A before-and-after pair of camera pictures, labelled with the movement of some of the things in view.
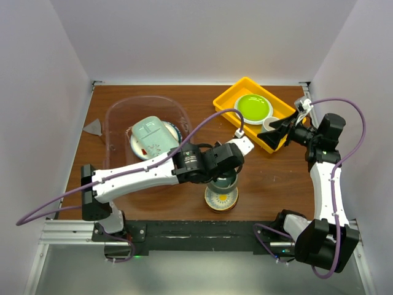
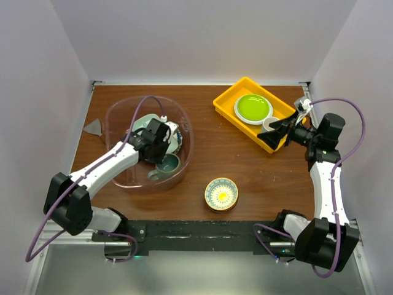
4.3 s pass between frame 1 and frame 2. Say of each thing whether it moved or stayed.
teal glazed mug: moved
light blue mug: stayed
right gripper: stayed
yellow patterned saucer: stayed
